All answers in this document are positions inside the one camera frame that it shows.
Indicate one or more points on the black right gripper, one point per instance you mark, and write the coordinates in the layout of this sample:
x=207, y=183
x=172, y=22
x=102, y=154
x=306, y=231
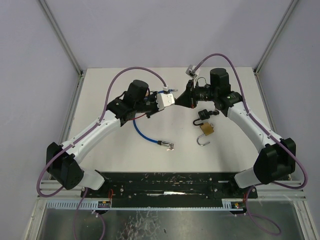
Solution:
x=190, y=93

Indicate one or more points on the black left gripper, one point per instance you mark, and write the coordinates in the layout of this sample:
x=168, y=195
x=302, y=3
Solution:
x=152, y=110

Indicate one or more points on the red cable padlock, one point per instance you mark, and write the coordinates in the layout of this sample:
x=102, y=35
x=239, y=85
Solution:
x=138, y=117

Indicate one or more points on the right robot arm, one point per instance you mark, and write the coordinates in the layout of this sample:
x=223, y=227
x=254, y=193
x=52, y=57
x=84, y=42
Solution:
x=275, y=154

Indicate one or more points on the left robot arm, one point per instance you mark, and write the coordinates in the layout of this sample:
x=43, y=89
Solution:
x=64, y=159

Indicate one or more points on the blue lock keys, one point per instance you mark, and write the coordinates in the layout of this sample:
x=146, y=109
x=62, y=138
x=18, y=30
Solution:
x=170, y=147

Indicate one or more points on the black padlock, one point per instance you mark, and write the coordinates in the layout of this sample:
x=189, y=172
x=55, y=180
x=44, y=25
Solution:
x=202, y=115

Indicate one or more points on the black-headed keys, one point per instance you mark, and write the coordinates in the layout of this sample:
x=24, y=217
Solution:
x=214, y=112

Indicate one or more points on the large brass padlock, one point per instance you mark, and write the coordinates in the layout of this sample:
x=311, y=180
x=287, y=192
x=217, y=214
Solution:
x=206, y=131

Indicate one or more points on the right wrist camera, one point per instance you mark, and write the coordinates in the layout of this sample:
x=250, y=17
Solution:
x=192, y=72

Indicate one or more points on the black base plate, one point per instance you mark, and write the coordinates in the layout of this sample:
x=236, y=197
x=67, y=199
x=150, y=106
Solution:
x=167, y=190

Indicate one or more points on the aluminium frame post right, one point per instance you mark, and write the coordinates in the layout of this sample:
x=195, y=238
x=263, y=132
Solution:
x=276, y=34

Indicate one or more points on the aluminium frame post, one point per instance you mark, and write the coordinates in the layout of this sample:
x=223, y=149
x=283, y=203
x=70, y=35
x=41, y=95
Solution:
x=276, y=34
x=60, y=36

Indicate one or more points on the aluminium frame post left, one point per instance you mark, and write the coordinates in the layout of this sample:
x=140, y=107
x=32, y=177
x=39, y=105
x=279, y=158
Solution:
x=60, y=36

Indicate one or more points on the grey slotted cable duct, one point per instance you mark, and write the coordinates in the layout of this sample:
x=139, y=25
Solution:
x=96, y=205

